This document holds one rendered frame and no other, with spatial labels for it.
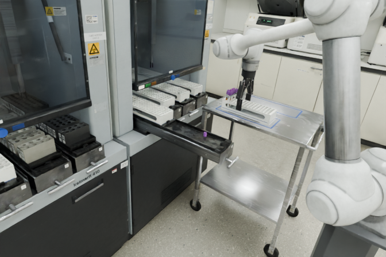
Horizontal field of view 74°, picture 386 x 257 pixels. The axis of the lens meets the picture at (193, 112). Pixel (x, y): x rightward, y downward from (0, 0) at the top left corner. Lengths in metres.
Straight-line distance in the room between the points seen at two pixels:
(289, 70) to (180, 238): 2.35
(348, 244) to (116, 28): 1.26
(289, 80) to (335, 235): 2.41
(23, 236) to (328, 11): 1.22
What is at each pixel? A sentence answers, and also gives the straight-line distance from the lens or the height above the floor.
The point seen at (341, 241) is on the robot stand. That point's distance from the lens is 1.24.
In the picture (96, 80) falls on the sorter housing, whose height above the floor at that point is 1.06.
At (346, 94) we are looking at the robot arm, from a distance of 0.87.
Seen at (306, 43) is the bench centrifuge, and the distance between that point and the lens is 3.29.
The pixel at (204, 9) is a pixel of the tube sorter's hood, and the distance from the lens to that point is 1.67.
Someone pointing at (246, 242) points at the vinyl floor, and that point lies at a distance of 1.87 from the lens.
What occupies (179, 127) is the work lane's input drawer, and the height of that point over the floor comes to 0.80.
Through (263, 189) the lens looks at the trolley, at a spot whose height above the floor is 0.28.
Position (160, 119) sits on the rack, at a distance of 1.27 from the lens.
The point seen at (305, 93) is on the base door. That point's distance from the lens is 3.37.
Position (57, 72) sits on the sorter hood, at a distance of 1.04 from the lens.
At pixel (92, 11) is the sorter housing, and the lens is 1.11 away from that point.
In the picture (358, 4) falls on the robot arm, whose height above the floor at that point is 1.43.
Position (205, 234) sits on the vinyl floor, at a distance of 1.85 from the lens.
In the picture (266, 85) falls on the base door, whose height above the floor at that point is 0.41.
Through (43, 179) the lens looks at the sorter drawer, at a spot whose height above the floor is 0.78.
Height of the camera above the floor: 1.42
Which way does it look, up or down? 25 degrees down
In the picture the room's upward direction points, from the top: 5 degrees clockwise
